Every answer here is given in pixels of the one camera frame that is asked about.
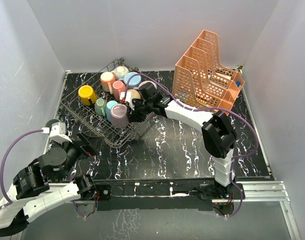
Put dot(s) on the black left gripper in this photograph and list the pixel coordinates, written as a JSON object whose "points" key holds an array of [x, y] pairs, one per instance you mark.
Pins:
{"points": [[91, 147]]}

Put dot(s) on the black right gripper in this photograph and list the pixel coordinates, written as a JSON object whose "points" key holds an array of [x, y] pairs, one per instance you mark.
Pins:
{"points": [[134, 116]]}

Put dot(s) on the tan brown mug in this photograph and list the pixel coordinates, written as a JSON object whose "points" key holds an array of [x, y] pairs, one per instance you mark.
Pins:
{"points": [[134, 94]]}

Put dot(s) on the mauve pink mug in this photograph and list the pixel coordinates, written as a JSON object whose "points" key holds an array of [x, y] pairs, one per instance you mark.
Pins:
{"points": [[119, 115]]}

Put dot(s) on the lilac ceramic mug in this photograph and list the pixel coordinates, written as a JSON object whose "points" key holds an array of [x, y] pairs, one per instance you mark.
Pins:
{"points": [[143, 84]]}

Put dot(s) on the light blue textured mug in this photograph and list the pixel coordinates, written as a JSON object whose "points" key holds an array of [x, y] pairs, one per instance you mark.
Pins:
{"points": [[134, 81]]}

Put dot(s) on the blue mug cream inside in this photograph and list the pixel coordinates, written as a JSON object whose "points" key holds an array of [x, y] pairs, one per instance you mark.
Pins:
{"points": [[108, 108]]}

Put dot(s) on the pink mug white inside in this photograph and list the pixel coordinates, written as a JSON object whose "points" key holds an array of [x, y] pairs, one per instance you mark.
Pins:
{"points": [[117, 88]]}

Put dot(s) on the teal green cup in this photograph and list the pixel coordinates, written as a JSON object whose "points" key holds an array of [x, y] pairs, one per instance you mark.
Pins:
{"points": [[100, 107]]}

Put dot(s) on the white speckled ceramic mug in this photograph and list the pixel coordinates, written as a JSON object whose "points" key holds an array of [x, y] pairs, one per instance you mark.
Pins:
{"points": [[120, 72]]}

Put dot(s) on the cream pink speckled mug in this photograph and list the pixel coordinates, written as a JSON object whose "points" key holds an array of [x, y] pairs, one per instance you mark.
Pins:
{"points": [[107, 79]]}

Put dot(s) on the yellow mug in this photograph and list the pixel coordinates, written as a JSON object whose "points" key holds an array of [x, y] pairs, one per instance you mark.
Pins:
{"points": [[87, 95]]}

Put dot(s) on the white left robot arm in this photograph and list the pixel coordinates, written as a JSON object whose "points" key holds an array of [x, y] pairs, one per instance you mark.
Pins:
{"points": [[28, 197]]}

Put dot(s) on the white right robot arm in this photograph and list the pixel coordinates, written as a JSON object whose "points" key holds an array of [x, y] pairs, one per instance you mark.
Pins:
{"points": [[217, 132]]}

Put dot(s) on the grey green mug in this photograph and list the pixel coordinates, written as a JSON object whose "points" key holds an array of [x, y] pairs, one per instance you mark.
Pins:
{"points": [[50, 123]]}

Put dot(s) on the peach plastic file organizer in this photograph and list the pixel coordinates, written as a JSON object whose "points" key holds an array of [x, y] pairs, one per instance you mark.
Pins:
{"points": [[201, 81]]}

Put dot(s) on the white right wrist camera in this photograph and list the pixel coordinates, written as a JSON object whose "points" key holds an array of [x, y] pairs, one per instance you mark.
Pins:
{"points": [[126, 98]]}

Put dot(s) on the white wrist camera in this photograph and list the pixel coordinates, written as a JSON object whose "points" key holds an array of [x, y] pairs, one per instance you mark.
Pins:
{"points": [[126, 98], [57, 133]]}

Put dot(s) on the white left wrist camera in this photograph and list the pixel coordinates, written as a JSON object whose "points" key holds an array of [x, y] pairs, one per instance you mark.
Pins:
{"points": [[57, 133]]}

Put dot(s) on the grey wire dish rack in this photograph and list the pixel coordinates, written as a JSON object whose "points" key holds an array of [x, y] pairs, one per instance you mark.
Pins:
{"points": [[82, 118]]}

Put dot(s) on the aluminium frame rail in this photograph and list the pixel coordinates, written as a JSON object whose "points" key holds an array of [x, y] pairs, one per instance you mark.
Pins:
{"points": [[172, 210]]}

